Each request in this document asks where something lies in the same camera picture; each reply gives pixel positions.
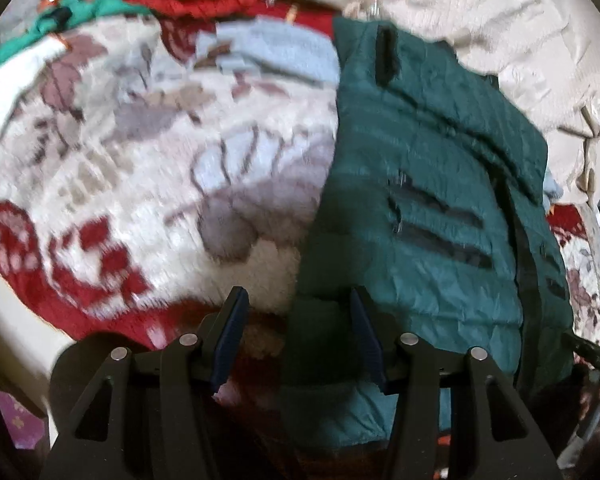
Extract green cloth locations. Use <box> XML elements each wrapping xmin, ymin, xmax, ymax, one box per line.
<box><xmin>0</xmin><ymin>0</ymin><xmax>153</xmax><ymax>83</ymax></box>

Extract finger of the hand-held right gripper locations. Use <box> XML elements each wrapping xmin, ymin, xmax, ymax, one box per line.
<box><xmin>561</xmin><ymin>331</ymin><xmax>600</xmax><ymax>375</ymax></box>

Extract floral red and white blanket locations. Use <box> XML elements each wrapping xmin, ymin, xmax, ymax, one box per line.
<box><xmin>0</xmin><ymin>2</ymin><xmax>600</xmax><ymax>406</ymax></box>

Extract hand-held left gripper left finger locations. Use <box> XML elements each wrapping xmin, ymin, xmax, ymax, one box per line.
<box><xmin>40</xmin><ymin>285</ymin><xmax>251</xmax><ymax>480</ymax></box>

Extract green quilted puffer jacket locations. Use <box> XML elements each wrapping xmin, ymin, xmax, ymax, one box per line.
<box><xmin>280</xmin><ymin>16</ymin><xmax>577</xmax><ymax>448</ymax></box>

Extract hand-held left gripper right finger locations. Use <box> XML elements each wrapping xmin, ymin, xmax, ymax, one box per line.
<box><xmin>348</xmin><ymin>286</ymin><xmax>564</xmax><ymax>480</ymax></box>

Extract pink floral cloth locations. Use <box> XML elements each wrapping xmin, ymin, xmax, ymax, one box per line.
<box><xmin>0</xmin><ymin>389</ymin><xmax>49</xmax><ymax>453</ymax></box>

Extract beige embroidered bedspread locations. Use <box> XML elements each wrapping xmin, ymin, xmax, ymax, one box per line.
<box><xmin>252</xmin><ymin>0</ymin><xmax>600</xmax><ymax>207</ymax></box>

